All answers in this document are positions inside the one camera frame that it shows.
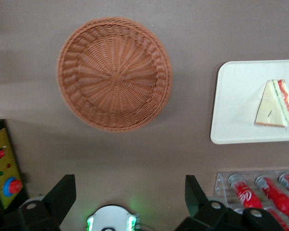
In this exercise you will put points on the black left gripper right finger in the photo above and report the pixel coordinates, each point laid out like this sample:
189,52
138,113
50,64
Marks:
214,216

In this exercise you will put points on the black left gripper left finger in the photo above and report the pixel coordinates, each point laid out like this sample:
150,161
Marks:
57,202

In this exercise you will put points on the triangle sandwich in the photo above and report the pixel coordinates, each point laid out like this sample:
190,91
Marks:
272,108

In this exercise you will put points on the cream rectangular plastic tray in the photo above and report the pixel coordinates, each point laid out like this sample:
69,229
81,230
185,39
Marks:
236,101

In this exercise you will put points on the brown round wicker basket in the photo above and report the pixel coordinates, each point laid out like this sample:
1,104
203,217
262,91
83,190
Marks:
114,77

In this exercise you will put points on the clear acrylic bottle rack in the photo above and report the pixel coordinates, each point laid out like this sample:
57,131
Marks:
221,187

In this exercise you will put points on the white round device green lights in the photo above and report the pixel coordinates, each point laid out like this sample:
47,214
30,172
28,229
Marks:
110,219

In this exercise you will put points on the yellow control box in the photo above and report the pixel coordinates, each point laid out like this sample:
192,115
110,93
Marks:
2,166

